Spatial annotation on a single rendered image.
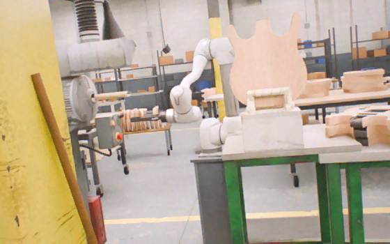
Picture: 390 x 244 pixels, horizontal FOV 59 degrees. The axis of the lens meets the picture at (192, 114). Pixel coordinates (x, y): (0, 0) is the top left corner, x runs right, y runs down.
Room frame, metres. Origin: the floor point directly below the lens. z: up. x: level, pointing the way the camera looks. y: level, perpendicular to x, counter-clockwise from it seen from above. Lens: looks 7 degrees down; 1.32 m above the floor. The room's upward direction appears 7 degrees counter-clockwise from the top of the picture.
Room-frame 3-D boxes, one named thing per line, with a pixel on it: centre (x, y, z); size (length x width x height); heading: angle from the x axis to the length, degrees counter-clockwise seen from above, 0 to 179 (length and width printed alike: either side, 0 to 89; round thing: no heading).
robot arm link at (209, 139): (2.56, -0.12, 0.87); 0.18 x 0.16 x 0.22; 65
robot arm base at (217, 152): (2.57, -0.10, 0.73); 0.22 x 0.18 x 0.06; 73
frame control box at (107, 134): (2.17, 0.61, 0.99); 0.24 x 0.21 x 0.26; 80
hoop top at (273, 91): (1.59, -0.36, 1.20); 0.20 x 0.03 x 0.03; 78
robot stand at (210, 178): (2.56, -0.11, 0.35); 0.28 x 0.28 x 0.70; 73
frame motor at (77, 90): (1.95, 0.73, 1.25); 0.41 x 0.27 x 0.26; 80
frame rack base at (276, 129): (1.63, -0.37, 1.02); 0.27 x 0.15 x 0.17; 79
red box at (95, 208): (2.12, 0.77, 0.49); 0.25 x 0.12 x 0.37; 80
